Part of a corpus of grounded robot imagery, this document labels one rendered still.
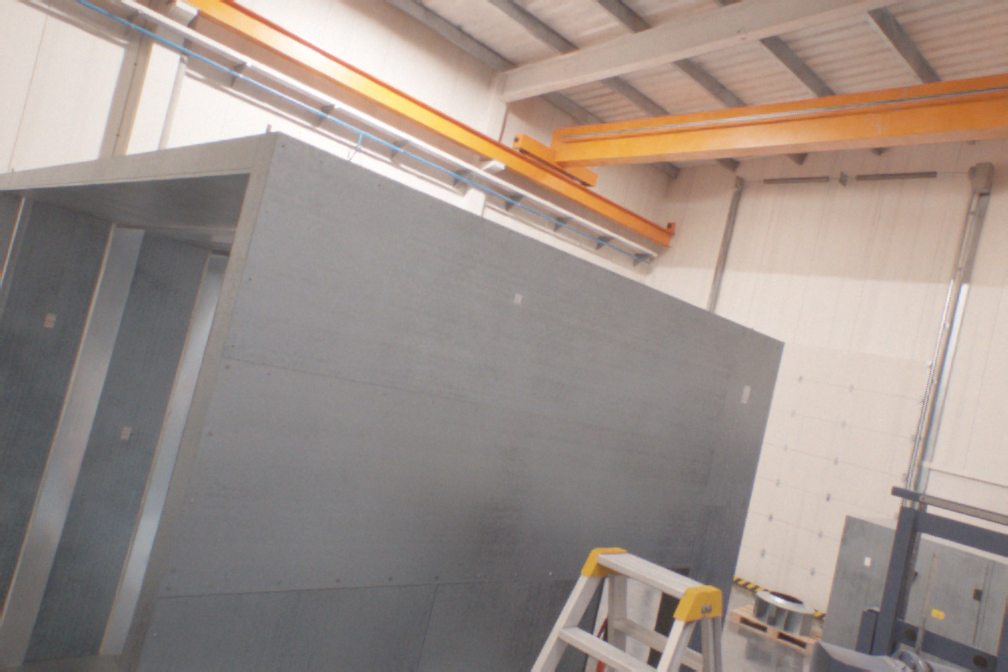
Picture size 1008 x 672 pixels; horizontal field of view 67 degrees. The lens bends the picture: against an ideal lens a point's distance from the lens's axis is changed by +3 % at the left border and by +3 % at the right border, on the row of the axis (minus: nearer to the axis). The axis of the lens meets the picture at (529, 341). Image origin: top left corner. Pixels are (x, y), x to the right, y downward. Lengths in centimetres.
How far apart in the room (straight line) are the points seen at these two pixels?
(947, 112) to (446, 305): 852
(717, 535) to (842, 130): 769
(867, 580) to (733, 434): 550
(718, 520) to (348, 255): 218
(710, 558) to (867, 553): 536
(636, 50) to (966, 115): 427
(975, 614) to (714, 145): 668
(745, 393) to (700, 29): 789
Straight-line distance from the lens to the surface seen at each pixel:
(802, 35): 1171
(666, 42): 1115
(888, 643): 414
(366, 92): 1146
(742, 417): 352
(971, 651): 418
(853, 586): 890
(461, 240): 220
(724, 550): 365
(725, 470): 349
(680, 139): 1187
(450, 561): 242
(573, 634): 223
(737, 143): 1126
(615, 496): 290
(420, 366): 215
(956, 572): 856
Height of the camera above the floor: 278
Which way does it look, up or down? 2 degrees up
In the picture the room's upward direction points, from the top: 13 degrees clockwise
